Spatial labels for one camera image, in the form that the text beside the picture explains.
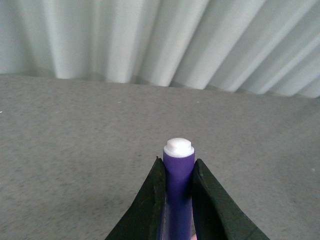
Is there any white pleated curtain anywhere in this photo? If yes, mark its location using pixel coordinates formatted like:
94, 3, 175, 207
0, 0, 320, 98

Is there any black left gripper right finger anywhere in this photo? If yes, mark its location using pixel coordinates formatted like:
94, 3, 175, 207
192, 158, 269, 240

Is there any purple marker pen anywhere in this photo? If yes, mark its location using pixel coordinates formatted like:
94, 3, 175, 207
161, 137, 195, 240

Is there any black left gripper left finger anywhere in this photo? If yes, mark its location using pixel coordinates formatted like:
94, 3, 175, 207
106, 157, 166, 240

